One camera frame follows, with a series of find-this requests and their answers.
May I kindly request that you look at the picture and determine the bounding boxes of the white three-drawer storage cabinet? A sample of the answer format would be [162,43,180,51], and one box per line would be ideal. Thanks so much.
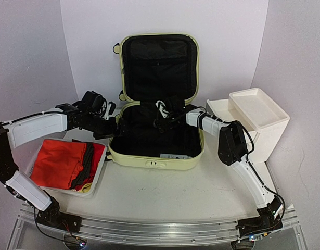
[206,88,290,164]

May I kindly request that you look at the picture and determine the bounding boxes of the pale green hard-shell suitcase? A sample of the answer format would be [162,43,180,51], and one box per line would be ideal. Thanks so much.
[109,33,204,170]

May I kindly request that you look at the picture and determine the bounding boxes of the yellow cloth garment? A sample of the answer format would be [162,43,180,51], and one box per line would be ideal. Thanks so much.
[71,183,92,193]

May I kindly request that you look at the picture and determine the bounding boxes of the white deodorant spray bottle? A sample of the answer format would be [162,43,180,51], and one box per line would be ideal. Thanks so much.
[160,153,192,159]

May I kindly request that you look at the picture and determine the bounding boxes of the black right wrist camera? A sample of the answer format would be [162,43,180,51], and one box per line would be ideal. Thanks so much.
[155,96,185,119]

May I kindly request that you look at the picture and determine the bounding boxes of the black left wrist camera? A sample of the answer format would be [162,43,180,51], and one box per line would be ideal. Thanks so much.
[78,91,116,120]

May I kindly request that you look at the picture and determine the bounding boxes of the aluminium front mounting rail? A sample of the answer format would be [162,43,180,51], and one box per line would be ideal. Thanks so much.
[7,204,307,249]

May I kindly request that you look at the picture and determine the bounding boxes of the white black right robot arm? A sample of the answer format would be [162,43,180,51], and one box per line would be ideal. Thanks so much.
[154,104,285,242]

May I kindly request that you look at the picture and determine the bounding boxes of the black dotted garment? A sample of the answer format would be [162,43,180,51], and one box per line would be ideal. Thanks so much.
[71,143,96,191]

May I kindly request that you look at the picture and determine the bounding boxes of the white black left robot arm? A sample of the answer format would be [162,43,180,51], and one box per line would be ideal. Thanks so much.
[0,103,120,228]

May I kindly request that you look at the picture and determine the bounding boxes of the orange garment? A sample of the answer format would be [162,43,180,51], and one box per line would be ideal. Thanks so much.
[30,139,86,190]

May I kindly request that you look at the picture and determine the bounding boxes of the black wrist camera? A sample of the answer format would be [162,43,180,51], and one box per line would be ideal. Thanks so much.
[155,96,185,119]
[78,91,116,120]

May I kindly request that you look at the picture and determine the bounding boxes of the white perforated plastic basket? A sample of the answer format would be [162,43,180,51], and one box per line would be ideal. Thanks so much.
[30,139,107,198]

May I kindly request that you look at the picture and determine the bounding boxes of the red printed t-shirt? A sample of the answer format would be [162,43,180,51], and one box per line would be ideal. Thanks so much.
[71,140,106,187]

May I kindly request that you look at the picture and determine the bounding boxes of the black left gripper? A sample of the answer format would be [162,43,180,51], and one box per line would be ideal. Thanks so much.
[83,112,130,140]

